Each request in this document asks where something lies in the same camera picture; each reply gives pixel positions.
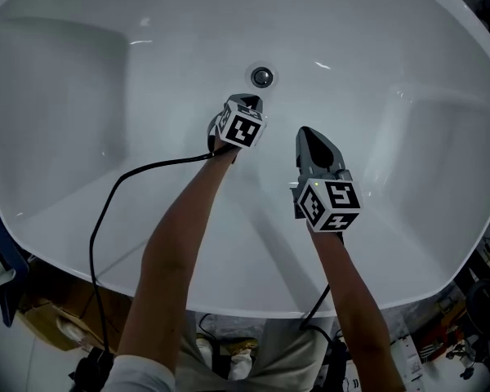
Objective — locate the person's left forearm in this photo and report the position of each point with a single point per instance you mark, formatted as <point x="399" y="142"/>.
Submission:
<point x="175" y="251"/>

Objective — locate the round metal bathtub drain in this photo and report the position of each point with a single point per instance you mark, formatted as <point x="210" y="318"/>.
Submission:
<point x="262" y="76"/>

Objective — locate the person's light trousers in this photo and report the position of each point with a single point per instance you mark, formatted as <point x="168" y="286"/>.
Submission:
<point x="286" y="353"/>

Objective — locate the person's right forearm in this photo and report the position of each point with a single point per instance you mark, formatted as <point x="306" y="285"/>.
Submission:
<point x="351" y="300"/>

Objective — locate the white bathtub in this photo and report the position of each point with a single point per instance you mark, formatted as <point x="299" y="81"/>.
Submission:
<point x="106" y="178"/>

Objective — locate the person's left shoe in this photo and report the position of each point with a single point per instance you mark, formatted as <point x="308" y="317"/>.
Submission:
<point x="204" y="351"/>

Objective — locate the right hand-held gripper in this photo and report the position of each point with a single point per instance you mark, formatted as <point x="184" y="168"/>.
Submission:
<point x="339" y="196"/>

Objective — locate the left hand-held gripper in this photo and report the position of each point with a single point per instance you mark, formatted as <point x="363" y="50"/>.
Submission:
<point x="241" y="129"/>

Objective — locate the person's right shoe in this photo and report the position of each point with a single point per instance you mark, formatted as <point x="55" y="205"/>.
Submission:
<point x="241" y="359"/>

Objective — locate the person's white shirt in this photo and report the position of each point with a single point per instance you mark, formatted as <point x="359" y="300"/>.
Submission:
<point x="139" y="376"/>

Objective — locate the person's shoe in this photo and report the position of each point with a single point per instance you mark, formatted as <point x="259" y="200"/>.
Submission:
<point x="204" y="351"/>
<point x="241" y="359"/>

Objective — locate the large cardboard box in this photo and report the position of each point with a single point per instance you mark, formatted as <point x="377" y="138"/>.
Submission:
<point x="45" y="313"/>

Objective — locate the white tissue wad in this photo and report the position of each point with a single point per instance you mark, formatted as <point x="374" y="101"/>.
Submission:
<point x="69" y="329"/>

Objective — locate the black bag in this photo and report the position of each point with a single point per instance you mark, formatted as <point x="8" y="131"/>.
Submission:
<point x="92" y="368"/>

